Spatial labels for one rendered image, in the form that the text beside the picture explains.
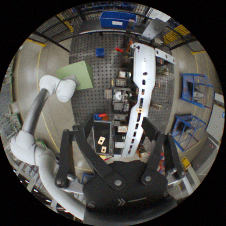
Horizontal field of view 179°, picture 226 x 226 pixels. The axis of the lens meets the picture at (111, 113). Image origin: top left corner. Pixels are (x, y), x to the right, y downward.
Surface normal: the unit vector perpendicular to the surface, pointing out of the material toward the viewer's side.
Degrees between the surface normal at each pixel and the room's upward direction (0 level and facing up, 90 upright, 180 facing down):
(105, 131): 0
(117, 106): 0
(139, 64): 0
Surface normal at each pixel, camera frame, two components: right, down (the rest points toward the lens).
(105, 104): -0.01, 0.36
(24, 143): 0.68, -0.58
